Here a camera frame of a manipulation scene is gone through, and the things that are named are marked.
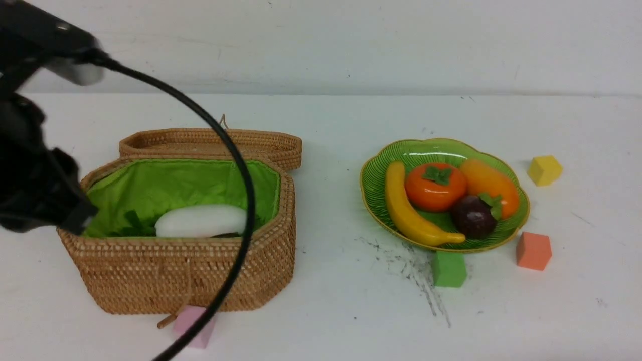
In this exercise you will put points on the orange persimmon toy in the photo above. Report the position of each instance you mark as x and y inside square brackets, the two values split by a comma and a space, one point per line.
[435, 187]

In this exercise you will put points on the woven rattan basket lid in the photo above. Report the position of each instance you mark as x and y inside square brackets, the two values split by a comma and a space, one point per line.
[282, 149]

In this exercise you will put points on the white radish toy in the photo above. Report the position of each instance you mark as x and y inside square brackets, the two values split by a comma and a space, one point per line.
[199, 221]

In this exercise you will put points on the orange mango toy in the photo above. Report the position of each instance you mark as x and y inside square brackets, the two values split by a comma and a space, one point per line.
[484, 179]

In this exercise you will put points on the yellow foam block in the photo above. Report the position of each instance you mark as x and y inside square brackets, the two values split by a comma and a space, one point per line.
[544, 170]

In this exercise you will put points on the pink foam block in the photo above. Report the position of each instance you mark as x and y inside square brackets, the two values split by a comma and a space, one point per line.
[185, 319]

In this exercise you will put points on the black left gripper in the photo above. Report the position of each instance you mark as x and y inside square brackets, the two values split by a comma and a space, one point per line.
[42, 185]

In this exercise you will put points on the green leaf-shaped plate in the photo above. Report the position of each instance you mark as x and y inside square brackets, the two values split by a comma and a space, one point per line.
[414, 152]

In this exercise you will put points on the dark purple mangosteen toy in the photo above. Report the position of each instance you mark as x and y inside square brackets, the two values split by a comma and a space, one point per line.
[476, 216]

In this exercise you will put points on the green foam block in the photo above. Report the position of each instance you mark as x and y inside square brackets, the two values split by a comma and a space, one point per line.
[448, 269]

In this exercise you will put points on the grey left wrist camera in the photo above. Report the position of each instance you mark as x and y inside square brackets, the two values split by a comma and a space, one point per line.
[33, 39]

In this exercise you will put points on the yellow banana toy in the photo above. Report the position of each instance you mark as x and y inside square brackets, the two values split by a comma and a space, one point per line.
[406, 219]

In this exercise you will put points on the orange foam block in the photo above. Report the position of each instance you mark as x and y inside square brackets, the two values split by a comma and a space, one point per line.
[533, 251]

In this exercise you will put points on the woven rattan basket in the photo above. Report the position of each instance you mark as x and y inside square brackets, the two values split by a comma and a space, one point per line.
[154, 275]

